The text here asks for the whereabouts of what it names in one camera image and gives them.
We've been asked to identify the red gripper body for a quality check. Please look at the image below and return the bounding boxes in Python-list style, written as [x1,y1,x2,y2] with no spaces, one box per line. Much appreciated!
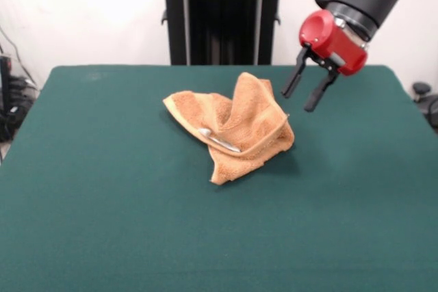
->
[299,10,368,77]

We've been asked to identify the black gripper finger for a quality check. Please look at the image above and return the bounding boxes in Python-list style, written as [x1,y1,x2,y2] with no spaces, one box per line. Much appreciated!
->
[303,65,339,113]
[281,45,313,98]

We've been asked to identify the orange terry towel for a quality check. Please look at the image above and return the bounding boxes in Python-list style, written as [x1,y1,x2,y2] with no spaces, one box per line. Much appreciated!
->
[162,72,295,186]

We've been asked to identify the black office chair base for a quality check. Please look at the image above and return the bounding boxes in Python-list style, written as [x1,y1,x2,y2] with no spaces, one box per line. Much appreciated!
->
[412,81,438,122]

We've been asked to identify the dark green table cloth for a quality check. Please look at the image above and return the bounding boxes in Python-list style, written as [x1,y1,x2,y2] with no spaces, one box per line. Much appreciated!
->
[0,64,438,292]

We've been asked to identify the black bag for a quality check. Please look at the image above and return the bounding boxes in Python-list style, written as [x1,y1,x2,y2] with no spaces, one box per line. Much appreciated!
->
[0,103,29,143]

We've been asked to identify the black electronics box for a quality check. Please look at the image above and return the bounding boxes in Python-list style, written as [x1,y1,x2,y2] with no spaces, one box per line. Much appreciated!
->
[0,55,14,111]

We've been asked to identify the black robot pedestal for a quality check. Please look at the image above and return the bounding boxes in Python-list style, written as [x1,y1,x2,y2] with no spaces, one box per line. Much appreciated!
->
[150,0,295,66]

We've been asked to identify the grey cable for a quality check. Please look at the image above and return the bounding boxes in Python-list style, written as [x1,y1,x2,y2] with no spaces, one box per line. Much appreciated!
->
[0,27,38,91]

